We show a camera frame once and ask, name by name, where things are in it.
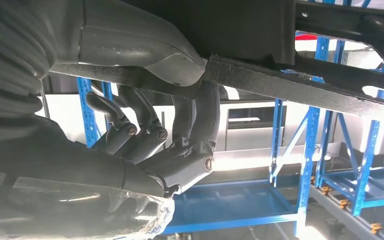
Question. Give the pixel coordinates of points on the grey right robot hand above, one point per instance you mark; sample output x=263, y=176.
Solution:
x=129, y=33

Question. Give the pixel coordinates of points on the blue steel shelf rack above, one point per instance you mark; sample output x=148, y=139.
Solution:
x=366, y=159
x=231, y=205
x=87, y=112

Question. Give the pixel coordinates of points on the yellow rail clip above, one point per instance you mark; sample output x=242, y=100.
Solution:
x=326, y=190
x=376, y=228
x=344, y=203

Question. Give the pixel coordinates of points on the aluminium rail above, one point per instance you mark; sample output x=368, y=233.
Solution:
x=351, y=218

